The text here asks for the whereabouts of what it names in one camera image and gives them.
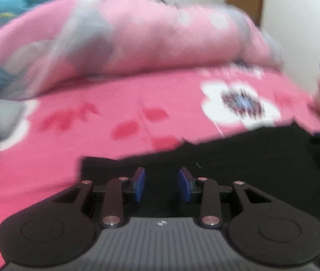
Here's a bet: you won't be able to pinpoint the pink grey floral quilt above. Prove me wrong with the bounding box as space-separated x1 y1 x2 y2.
0 0 286 102

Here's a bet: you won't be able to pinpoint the teal patterned cloth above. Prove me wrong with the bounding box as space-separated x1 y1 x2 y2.
0 0 70 99

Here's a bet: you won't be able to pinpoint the black shirt with white print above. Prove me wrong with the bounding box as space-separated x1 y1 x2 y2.
79 121 320 232

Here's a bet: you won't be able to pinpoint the pink floral bed blanket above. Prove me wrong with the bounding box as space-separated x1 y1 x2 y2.
0 62 320 271

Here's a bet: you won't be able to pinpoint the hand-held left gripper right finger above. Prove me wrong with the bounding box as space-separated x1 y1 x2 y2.
178 168 273 229

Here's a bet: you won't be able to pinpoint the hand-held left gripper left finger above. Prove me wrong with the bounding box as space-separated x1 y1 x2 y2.
52 167 146 229

